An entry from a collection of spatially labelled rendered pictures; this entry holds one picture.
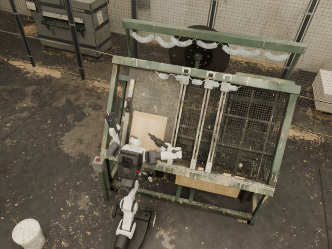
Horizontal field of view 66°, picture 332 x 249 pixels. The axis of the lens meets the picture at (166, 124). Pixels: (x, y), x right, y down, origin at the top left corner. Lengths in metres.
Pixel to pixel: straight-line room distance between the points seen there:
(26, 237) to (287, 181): 3.85
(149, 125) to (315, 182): 2.99
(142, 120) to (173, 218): 1.49
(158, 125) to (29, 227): 1.99
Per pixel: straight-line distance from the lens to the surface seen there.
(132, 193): 3.08
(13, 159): 4.99
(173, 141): 3.17
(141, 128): 3.25
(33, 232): 3.64
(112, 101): 3.31
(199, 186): 3.79
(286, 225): 4.26
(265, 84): 3.09
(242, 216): 3.88
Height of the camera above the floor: 3.44
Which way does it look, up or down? 43 degrees down
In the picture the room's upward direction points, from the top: 4 degrees clockwise
